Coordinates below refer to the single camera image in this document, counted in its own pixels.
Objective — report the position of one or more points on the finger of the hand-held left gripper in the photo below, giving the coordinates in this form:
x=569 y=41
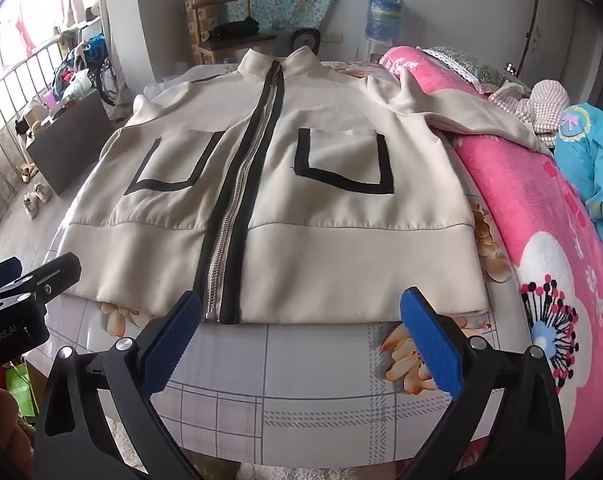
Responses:
x=1 y=275
x=56 y=275

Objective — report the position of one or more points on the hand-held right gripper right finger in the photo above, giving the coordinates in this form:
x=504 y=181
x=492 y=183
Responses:
x=431 y=340

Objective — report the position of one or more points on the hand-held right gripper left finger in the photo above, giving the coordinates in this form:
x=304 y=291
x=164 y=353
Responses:
x=172 y=345

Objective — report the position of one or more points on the beige zip jacket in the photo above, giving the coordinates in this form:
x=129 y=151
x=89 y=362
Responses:
x=331 y=240

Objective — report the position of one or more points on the green paper bag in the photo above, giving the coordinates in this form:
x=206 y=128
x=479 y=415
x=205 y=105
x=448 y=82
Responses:
x=22 y=390

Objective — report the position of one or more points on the pair of beige shoes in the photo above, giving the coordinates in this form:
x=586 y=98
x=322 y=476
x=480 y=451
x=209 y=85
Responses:
x=35 y=201

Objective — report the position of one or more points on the metal balcony railing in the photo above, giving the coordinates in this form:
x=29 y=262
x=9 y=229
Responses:
x=1 y=160

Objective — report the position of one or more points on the floral checked bed sheet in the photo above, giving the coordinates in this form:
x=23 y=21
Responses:
x=306 y=385

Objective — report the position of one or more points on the pink floral blanket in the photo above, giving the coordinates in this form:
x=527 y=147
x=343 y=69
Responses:
x=521 y=195

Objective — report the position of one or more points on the pink plastic container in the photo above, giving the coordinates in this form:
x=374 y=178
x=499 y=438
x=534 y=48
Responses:
x=51 y=99

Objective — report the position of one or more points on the bicycle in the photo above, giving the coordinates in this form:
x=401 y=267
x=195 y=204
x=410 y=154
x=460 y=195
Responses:
x=109 y=85

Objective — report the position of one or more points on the blue bag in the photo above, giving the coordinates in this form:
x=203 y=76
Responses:
x=94 y=49

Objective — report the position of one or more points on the blue printed blanket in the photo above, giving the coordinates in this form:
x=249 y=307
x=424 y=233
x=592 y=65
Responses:
x=591 y=160

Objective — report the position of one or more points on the red hanging cloth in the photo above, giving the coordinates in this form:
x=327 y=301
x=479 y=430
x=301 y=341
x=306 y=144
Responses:
x=25 y=32

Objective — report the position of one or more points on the pink white knit garment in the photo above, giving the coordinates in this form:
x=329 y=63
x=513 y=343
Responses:
x=546 y=105

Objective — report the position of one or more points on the wooden chair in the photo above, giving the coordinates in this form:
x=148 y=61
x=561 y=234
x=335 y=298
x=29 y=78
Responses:
x=206 y=47

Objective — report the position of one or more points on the beige hanging garment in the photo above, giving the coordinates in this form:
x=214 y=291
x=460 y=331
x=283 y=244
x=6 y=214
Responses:
x=66 y=0

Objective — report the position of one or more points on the grey lace-trimmed pillow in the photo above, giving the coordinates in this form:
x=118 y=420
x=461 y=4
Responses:
x=461 y=65

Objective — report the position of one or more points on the white water dispenser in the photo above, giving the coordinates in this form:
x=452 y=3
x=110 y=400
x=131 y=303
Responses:
x=369 y=50

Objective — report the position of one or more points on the black folded clothing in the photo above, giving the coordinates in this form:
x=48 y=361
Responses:
x=236 y=29

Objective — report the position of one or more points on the black round fan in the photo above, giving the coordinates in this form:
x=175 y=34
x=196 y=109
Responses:
x=305 y=41

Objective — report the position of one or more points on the blue water bottle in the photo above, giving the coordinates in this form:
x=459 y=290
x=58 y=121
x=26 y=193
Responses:
x=384 y=15

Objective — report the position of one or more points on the black stand pole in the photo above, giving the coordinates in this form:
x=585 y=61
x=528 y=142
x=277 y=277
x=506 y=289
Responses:
x=531 y=20

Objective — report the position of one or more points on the white wall socket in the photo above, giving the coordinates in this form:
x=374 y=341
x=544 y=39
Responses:
x=334 y=37

